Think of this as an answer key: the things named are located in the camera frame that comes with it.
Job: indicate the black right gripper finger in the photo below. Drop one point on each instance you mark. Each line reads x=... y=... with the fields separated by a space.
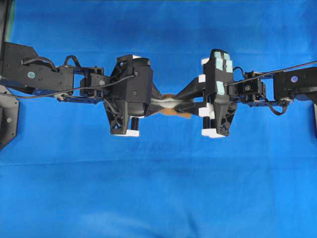
x=186 y=109
x=193 y=90

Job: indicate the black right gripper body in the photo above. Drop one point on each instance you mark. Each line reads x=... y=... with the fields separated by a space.
x=217 y=117

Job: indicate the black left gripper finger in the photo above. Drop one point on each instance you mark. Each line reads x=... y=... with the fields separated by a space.
x=153 y=108
x=153 y=92

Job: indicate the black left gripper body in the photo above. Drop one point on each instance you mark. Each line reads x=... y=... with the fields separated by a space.
x=121 y=123

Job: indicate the grey brown sponge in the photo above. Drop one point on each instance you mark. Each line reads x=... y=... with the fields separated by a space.
x=167 y=104

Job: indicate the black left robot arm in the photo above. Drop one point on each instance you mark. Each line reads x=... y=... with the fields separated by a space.
x=24 y=70

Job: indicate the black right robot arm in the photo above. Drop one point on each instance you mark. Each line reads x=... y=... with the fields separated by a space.
x=276 y=89

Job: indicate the blue table cloth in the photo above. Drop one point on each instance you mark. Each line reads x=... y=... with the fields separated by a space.
x=66 y=176

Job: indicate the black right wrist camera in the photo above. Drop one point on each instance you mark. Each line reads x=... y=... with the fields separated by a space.
x=219 y=73

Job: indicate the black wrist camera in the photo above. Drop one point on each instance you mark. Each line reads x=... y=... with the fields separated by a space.
x=139 y=87
x=219 y=73

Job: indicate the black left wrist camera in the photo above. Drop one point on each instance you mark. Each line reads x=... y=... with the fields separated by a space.
x=139 y=87

